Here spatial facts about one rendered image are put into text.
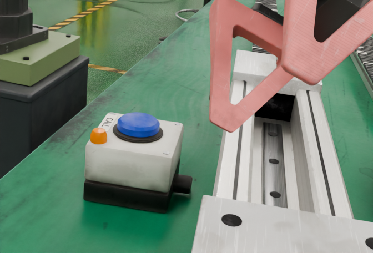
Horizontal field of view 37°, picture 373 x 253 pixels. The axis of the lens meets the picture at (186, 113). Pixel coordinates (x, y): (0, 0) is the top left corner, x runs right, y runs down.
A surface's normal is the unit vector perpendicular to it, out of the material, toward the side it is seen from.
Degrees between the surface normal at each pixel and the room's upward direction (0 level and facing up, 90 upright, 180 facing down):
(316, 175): 0
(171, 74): 0
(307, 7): 62
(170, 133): 0
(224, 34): 50
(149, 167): 90
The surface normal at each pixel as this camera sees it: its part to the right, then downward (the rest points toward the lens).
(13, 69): -0.24, 0.36
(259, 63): 0.11, -0.92
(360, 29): 0.16, -0.07
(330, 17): -0.43, 0.85
